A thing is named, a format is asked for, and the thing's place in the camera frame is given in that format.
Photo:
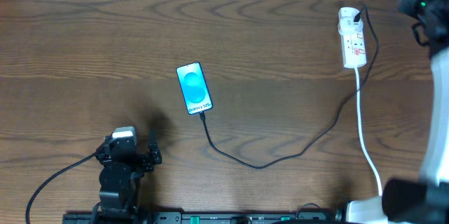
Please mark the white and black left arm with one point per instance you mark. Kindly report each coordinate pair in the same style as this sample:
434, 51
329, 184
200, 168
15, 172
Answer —
123, 168

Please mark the white power strip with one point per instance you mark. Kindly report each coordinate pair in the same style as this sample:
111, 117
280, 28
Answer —
353, 46

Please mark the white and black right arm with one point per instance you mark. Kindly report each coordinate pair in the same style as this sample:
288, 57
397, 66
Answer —
424, 201

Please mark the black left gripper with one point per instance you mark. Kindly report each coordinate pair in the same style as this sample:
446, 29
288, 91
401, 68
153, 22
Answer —
146, 164

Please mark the white charger adapter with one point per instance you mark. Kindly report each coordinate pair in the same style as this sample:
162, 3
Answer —
347, 26

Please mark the blue Galaxy smartphone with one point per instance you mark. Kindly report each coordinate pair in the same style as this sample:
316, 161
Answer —
194, 88

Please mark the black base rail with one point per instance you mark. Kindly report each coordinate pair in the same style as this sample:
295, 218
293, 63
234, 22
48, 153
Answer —
314, 216

